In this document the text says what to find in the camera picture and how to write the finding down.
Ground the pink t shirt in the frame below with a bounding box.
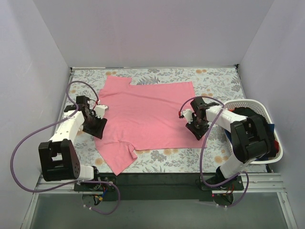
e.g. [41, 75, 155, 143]
[95, 76, 203, 175]

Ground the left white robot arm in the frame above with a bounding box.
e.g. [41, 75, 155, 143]
[38, 96, 109, 181]

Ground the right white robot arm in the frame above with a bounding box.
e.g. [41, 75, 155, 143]
[178, 96, 274, 187]

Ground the floral tablecloth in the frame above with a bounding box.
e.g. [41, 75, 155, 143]
[53, 67, 270, 175]

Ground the black garment in basket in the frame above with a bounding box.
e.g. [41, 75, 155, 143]
[231, 115, 278, 162]

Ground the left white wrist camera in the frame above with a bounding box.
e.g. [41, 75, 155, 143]
[93, 104, 109, 118]

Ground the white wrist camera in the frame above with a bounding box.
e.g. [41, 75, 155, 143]
[178, 109, 193, 124]
[93, 104, 109, 118]

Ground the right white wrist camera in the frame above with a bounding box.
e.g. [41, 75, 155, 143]
[178, 109, 193, 124]

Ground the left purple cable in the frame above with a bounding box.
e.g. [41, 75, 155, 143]
[10, 81, 121, 215]

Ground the purple cable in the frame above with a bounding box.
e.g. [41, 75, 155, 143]
[178, 96, 250, 211]
[10, 81, 121, 215]

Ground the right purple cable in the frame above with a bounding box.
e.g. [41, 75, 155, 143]
[178, 96, 250, 211]

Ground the aluminium frame rail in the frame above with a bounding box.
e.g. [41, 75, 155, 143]
[36, 173, 285, 194]

